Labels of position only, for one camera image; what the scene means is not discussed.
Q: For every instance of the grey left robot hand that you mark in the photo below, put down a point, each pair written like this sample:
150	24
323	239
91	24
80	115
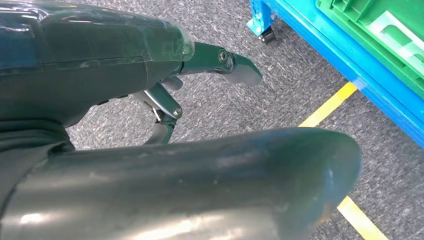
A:
165	192

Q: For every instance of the blue metal shelf rack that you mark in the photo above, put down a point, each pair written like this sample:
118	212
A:
331	46

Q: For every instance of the yellow floor tape square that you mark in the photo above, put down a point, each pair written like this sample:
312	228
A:
328	106

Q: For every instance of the green plastic crate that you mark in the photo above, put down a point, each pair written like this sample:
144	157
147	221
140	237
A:
381	30

